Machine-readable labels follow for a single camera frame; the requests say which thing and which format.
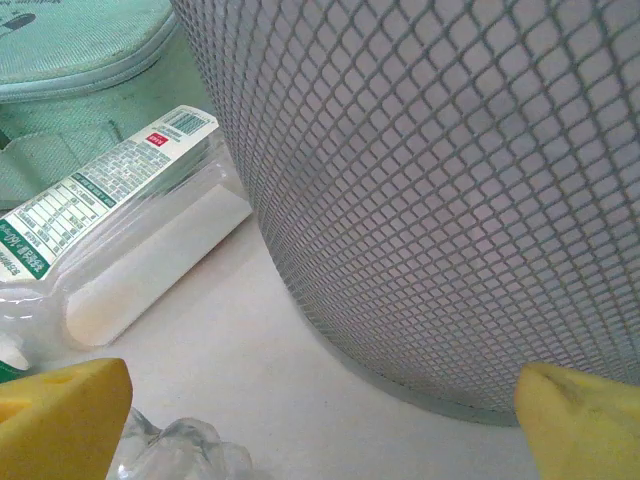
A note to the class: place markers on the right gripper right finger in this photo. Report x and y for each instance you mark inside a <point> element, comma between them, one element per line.
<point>585,430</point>

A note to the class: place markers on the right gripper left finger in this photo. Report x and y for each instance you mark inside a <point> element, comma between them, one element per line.
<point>55,425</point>

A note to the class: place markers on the crushed clear plastic bottle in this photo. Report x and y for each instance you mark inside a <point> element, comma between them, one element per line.
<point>190,450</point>

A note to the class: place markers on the clear bottle green white label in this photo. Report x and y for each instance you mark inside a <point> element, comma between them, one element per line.
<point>100,175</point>

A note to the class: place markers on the clear plastic bin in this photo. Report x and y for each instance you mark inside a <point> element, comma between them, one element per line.
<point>450,200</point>

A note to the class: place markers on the mint green zip pouch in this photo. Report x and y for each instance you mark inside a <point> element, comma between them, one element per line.
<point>75,40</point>

